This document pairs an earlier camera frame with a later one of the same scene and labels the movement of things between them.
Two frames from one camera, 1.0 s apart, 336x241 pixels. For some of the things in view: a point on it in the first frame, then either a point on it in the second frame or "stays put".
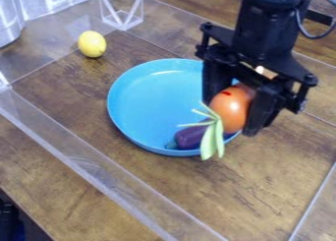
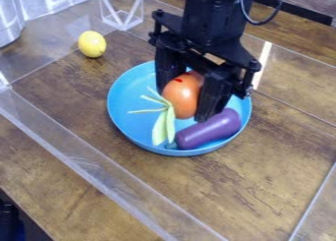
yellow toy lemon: [92, 43] stays put
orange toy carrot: [227, 113] to [181, 92]
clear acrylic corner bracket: [123, 19] stays put
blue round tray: [152, 98] stays put
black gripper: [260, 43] to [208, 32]
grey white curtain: [23, 5] stays put
